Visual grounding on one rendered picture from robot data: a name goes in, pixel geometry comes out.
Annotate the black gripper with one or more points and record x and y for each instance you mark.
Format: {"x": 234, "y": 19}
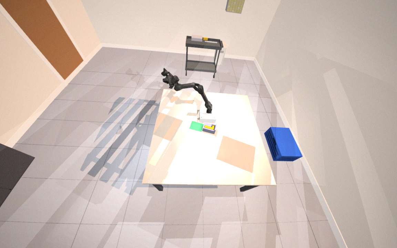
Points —
{"x": 167, "y": 74}

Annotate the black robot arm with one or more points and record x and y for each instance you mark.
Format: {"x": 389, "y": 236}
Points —
{"x": 200, "y": 90}

